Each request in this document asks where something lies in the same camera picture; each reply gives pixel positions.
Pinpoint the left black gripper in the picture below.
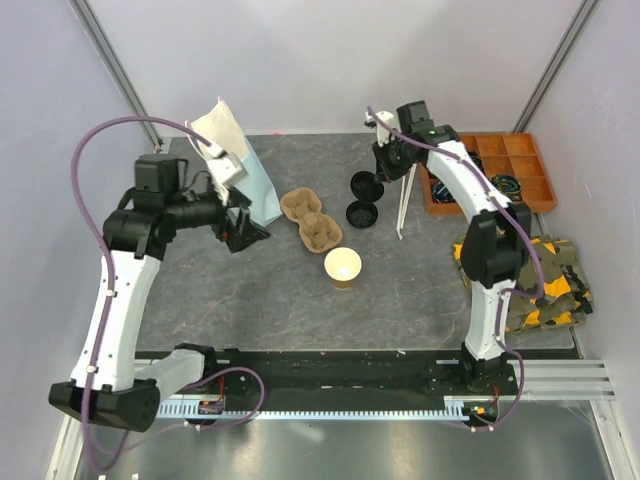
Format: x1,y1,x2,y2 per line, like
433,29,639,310
166,184,270,252

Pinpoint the black plastic cup lid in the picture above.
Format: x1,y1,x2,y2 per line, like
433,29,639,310
350,171,384,203

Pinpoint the white and blue paper bag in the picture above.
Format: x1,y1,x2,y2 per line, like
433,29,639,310
184,97,282,227

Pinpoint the brown paper coffee cup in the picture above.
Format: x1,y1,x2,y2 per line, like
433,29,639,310
324,247,362,289

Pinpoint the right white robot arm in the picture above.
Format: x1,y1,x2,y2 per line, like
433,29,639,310
365,101,535,394

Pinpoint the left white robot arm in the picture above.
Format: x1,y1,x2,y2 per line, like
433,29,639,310
49,153,269,432

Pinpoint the white wrapped straw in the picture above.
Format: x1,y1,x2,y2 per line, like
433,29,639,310
396,177,406,240
402,165,417,230

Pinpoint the blue striped rolled tie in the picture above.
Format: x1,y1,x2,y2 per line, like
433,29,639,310
431,181,455,204

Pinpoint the brown cardboard cup carrier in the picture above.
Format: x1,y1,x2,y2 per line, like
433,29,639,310
280,187,343,254

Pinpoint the green yellow rolled tie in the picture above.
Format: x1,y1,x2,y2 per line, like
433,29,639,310
490,174,523,202

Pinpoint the orange compartment tray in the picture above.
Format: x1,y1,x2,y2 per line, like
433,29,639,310
419,131,558,216

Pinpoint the camouflage folded cloth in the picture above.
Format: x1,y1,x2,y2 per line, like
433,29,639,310
452,236,596,333

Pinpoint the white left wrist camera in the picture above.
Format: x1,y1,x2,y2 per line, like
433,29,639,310
204,143,248,189

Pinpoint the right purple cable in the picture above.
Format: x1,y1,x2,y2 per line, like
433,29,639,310
366,104,546,431

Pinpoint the purple cable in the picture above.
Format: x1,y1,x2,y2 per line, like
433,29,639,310
69,115,266,472
366,104,546,431

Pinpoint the slotted cable duct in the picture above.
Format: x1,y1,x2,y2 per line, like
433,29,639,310
154,397,496,426

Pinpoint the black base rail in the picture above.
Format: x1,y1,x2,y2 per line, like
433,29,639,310
134,344,521,406

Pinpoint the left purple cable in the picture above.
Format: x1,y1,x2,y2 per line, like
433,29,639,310
69,115,266,472

